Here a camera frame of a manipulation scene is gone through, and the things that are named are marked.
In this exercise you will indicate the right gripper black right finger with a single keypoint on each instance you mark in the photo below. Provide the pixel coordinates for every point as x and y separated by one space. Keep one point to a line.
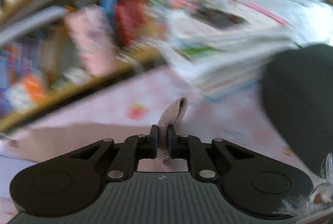
251 182

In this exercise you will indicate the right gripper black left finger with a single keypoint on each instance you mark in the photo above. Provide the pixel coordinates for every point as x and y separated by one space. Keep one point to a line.
60 186

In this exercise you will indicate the purple and pink sweater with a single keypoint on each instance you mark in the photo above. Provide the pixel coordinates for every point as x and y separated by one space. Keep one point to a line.
125 148

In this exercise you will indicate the white fluffy charm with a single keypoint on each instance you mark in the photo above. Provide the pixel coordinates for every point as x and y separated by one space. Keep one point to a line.
317 206

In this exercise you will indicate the orange white box upper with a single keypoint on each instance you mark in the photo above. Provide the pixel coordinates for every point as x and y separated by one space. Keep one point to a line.
26 93

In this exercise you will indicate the black chair back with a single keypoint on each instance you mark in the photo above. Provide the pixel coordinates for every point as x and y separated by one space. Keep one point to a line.
296 93

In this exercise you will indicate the pink checkered table mat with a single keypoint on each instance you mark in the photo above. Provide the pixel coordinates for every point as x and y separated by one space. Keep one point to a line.
131 107

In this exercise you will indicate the stack of magazines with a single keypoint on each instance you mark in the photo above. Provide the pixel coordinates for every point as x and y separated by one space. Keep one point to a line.
214 48

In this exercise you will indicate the pink cartoon cup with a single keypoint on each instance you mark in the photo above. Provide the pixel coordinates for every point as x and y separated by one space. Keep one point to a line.
91 32

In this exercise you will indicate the white laptop tablet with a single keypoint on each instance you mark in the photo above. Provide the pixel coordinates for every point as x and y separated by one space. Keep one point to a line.
29 24

